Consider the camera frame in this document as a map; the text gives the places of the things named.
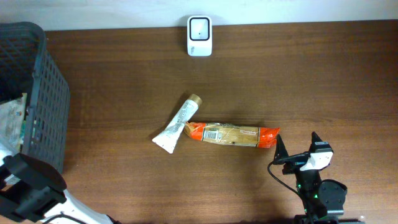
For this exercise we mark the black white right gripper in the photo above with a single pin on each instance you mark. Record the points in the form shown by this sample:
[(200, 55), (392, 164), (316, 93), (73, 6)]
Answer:
[(282, 157)]

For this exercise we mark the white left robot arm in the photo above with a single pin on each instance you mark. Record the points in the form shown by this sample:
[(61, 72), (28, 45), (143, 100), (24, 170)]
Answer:
[(72, 211)]

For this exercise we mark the dark grey plastic basket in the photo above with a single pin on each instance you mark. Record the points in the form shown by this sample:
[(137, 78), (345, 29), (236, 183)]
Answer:
[(27, 67)]

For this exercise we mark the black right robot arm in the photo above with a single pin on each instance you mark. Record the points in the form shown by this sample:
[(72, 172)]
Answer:
[(322, 200)]

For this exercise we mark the white barcode scanner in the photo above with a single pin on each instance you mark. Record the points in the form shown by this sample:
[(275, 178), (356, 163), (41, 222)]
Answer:
[(199, 36)]

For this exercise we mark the white snack bag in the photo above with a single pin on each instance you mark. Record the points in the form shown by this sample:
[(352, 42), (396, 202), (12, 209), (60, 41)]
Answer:
[(12, 121)]

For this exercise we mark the white cream tube gold cap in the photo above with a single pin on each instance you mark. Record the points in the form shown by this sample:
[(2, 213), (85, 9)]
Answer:
[(168, 138)]

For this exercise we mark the orange spaghetti packet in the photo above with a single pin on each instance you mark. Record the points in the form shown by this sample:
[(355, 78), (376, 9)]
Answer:
[(232, 135)]

